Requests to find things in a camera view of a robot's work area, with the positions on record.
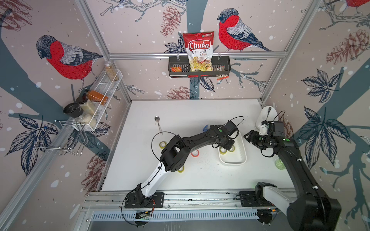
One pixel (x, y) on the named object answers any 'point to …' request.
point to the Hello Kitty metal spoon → (157, 119)
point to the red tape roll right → (195, 153)
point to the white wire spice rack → (93, 111)
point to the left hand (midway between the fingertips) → (232, 143)
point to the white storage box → (237, 155)
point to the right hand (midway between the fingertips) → (247, 136)
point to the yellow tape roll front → (232, 149)
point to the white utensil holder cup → (262, 116)
